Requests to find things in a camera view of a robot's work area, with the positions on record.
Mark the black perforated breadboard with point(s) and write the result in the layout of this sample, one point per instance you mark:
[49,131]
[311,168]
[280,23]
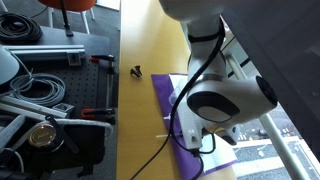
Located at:
[50,83]

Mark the aluminium extrusion rail pair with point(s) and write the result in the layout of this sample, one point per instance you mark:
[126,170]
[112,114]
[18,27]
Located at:
[73,54]

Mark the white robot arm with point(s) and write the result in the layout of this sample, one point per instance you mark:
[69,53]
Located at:
[210,100]

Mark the round brass metal disc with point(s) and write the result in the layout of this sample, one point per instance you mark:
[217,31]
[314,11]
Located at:
[42,136]

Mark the orange black clamp far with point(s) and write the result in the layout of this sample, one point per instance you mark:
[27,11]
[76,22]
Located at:
[109,58]

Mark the orange black clamp near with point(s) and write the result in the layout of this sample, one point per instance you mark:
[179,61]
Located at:
[99,114]

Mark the black staple remover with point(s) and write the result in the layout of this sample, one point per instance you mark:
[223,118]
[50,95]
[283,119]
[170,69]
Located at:
[136,71]

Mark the silver window railing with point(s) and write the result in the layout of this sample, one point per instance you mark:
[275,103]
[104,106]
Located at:
[290,161]

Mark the orange black clamp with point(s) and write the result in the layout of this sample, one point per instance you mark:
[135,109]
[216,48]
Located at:
[109,58]
[99,114]

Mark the orange chair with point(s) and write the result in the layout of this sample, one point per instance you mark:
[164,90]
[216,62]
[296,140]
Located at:
[77,6]

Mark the black tripod pole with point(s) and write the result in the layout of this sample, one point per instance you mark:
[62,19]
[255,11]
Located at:
[68,31]

